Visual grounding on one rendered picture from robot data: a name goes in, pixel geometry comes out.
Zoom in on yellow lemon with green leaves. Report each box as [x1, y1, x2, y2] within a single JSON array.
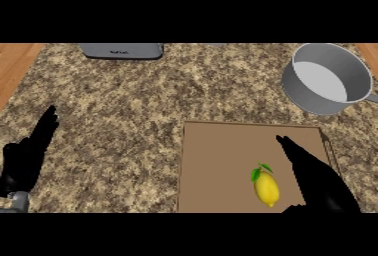
[[249, 162, 281, 208]]

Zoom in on brown wooden tray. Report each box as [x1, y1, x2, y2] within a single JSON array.
[[175, 120, 342, 214]]

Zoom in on dark grey flat appliance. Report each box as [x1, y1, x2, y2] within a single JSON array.
[[78, 43, 165, 61]]

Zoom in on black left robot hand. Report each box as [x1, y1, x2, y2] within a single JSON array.
[[0, 105, 60, 200]]

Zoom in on grey metal pot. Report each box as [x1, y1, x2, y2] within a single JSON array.
[[280, 43, 378, 117]]

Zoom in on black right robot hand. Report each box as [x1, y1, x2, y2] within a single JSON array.
[[274, 134, 363, 214]]

